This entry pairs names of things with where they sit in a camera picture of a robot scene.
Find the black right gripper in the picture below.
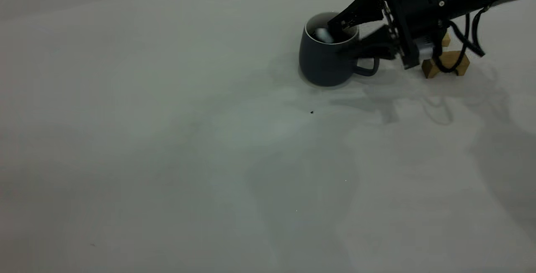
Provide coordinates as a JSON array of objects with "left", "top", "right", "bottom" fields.
[{"left": 327, "top": 0, "right": 449, "bottom": 70}]

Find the metal spoon white handle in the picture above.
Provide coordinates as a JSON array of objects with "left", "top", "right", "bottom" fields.
[{"left": 315, "top": 27, "right": 335, "bottom": 43}]

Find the grey ceramic cup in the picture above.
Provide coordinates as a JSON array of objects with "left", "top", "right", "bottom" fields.
[{"left": 299, "top": 12, "right": 380, "bottom": 87}]

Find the arched wooden block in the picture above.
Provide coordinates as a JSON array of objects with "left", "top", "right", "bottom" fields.
[{"left": 421, "top": 50, "right": 470, "bottom": 79}]

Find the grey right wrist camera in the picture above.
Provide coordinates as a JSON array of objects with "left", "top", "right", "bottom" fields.
[{"left": 412, "top": 34, "right": 440, "bottom": 61}]

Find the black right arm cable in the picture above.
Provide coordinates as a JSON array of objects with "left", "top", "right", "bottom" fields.
[{"left": 433, "top": 7, "right": 486, "bottom": 74}]

